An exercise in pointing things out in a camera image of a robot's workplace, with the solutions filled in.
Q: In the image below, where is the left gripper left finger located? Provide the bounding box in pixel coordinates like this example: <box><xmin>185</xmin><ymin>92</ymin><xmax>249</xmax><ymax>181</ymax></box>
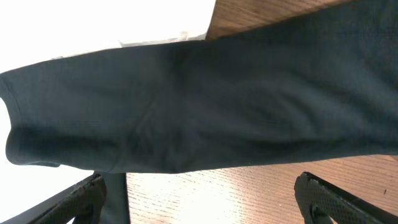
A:
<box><xmin>3</xmin><ymin>174</ymin><xmax>107</xmax><ymax>224</ymax></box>

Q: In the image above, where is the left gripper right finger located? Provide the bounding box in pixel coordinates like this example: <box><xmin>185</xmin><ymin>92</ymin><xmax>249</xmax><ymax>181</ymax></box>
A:
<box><xmin>294</xmin><ymin>172</ymin><xmax>397</xmax><ymax>224</ymax></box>

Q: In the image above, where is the black leggings grey red waistband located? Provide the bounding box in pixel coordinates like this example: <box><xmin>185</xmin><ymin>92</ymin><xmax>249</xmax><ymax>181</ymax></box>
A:
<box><xmin>1</xmin><ymin>0</ymin><xmax>397</xmax><ymax>223</ymax></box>

